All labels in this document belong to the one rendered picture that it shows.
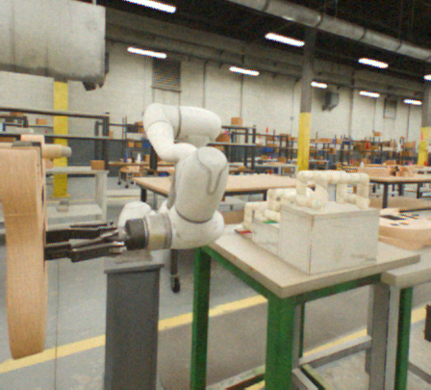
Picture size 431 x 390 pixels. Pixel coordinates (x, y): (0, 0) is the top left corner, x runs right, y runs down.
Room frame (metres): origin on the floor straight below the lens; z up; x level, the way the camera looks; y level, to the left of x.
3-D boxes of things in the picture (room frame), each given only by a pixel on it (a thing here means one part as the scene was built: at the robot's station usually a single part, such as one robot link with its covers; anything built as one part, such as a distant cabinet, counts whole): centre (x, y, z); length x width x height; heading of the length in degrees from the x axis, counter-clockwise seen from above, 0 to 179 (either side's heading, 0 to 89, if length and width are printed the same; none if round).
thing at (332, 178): (0.88, -0.37, 1.20); 0.20 x 0.03 x 0.03; 115
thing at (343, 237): (0.92, -0.35, 1.02); 0.27 x 0.15 x 0.17; 116
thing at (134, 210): (1.50, 0.42, 0.87); 0.18 x 0.16 x 0.22; 113
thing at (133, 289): (1.49, 0.43, 0.35); 0.28 x 0.28 x 0.70; 21
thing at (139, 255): (1.49, 0.45, 0.73); 0.22 x 0.18 x 0.06; 111
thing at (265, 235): (1.06, -0.28, 0.98); 0.27 x 0.16 x 0.09; 116
